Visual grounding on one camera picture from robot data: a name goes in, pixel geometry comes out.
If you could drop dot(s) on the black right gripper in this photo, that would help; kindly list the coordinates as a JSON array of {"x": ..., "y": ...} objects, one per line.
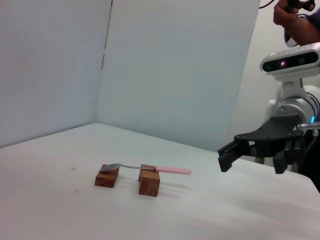
[{"x": 275, "y": 135}]

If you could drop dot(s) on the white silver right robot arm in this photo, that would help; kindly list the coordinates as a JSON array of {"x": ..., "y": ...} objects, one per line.
[{"x": 295, "y": 105}]

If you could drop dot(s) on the operator forearm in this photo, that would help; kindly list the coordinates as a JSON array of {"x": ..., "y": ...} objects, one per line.
[{"x": 306, "y": 30}]

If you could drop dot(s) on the operator hand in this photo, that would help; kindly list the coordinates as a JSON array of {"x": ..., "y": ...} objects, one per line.
[{"x": 283, "y": 16}]

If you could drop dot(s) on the notched wooden block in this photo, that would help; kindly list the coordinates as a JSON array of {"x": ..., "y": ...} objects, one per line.
[{"x": 149, "y": 183}]

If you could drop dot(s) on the white blue-trimmed device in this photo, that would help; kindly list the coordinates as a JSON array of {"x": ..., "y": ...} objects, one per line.
[{"x": 290, "y": 40}]

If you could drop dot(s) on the low flat wooden block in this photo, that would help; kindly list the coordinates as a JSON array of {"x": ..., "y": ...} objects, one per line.
[{"x": 106, "y": 178}]

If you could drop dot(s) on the black handheld controller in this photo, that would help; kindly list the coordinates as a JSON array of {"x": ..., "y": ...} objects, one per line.
[{"x": 291, "y": 3}]

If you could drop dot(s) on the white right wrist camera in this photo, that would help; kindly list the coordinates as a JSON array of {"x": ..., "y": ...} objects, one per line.
[{"x": 287, "y": 62}]

